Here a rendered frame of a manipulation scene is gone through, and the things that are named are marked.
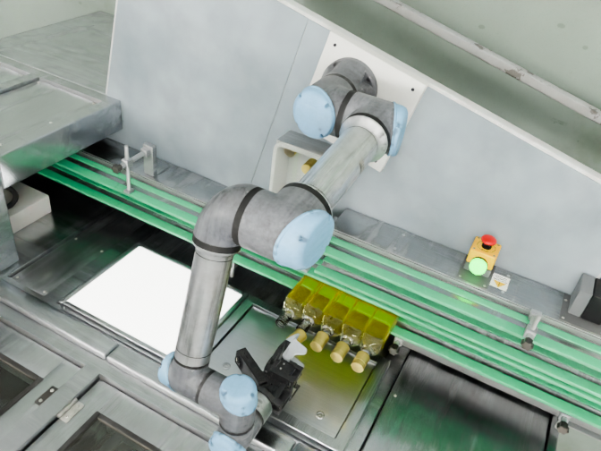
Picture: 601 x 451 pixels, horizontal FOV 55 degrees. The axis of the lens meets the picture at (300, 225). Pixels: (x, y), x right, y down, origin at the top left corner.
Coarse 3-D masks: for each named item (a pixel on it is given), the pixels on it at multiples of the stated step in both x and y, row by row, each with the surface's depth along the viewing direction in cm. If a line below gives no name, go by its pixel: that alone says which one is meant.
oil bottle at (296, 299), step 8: (304, 280) 162; (312, 280) 162; (296, 288) 159; (304, 288) 159; (312, 288) 160; (288, 296) 156; (296, 296) 156; (304, 296) 157; (288, 304) 154; (296, 304) 154; (304, 304) 155; (296, 312) 154
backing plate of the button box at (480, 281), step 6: (462, 264) 155; (462, 270) 153; (468, 270) 153; (492, 270) 155; (456, 276) 151; (462, 276) 151; (468, 276) 152; (474, 276) 152; (480, 276) 152; (468, 282) 150; (474, 282) 150; (480, 282) 150; (486, 282) 150; (486, 288) 148
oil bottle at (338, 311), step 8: (336, 296) 158; (344, 296) 158; (352, 296) 159; (336, 304) 155; (344, 304) 156; (352, 304) 156; (328, 312) 152; (336, 312) 153; (344, 312) 153; (328, 320) 150; (336, 320) 150; (344, 320) 152; (320, 328) 153; (336, 328) 150
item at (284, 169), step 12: (276, 144) 161; (288, 144) 160; (276, 156) 164; (300, 156) 168; (312, 156) 157; (276, 168) 167; (288, 168) 172; (300, 168) 170; (276, 180) 170; (288, 180) 174; (276, 192) 173
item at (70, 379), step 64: (64, 192) 211; (64, 256) 185; (192, 256) 193; (0, 320) 162; (64, 320) 160; (0, 384) 146; (64, 384) 146; (128, 384) 148; (384, 384) 158; (448, 384) 162; (0, 448) 130; (64, 448) 134; (128, 448) 136; (192, 448) 138; (256, 448) 138; (384, 448) 143; (448, 448) 145; (512, 448) 148
